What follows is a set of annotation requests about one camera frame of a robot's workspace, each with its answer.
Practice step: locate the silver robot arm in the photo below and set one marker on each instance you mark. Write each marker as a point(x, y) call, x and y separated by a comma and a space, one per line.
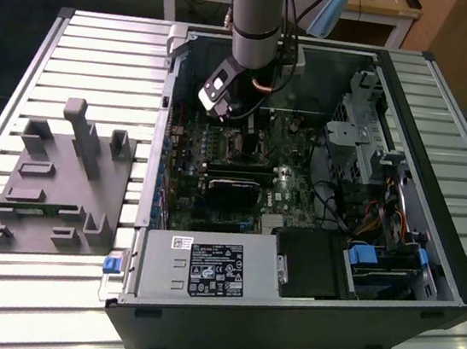
point(256, 14)

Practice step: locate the cpu socket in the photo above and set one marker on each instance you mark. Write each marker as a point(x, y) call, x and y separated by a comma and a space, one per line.
point(237, 142)

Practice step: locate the black ram stick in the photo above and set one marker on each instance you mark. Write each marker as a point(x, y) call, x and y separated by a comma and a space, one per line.
point(239, 166)

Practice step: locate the black graphics card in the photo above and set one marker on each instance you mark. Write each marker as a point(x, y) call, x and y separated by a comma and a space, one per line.
point(231, 191)

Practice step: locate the green motherboard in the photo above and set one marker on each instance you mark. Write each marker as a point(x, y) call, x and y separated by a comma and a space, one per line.
point(291, 191)

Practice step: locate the grey metal drive cage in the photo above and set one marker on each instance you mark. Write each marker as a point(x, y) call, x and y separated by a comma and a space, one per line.
point(346, 137)

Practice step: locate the silver chipset heatsink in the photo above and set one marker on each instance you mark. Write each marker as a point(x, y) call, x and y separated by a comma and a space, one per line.
point(272, 222)

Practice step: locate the black plastic shroud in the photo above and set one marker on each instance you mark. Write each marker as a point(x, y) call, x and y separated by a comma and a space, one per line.
point(312, 262)

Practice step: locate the silver power supply unit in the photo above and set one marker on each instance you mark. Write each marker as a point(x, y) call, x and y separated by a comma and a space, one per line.
point(161, 268)

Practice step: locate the blue disk carrier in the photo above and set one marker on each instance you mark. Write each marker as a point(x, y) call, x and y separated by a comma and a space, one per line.
point(362, 256)

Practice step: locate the grey parts rack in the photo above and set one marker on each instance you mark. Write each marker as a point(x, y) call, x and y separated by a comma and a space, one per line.
point(66, 169)

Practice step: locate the blue case latch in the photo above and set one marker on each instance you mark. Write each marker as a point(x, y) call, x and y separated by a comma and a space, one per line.
point(113, 265)

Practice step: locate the green ram stick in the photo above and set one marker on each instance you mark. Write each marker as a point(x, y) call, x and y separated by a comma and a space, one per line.
point(51, 211)

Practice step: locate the blue plastic clip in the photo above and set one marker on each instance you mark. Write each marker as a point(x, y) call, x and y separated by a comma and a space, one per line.
point(422, 257)

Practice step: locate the black open pc case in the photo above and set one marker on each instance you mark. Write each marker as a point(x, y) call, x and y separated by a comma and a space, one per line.
point(280, 340)

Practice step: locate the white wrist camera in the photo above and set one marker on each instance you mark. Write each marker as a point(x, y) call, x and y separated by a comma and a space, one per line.
point(215, 88)

